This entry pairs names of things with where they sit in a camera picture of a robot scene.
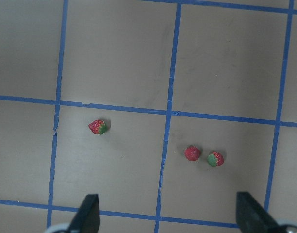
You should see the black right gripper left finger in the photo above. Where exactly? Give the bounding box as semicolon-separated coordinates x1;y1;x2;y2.
66;194;100;233

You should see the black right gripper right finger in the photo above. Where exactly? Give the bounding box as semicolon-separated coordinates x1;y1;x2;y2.
236;192;279;233

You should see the round red strawberry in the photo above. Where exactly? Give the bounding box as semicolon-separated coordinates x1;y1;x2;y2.
184;146;201;161

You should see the strawberry with side leaf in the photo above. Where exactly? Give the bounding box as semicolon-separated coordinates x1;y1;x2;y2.
88;119;108;135

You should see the strawberry with green cap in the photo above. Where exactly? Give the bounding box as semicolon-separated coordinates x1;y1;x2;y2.
207;151;225;167

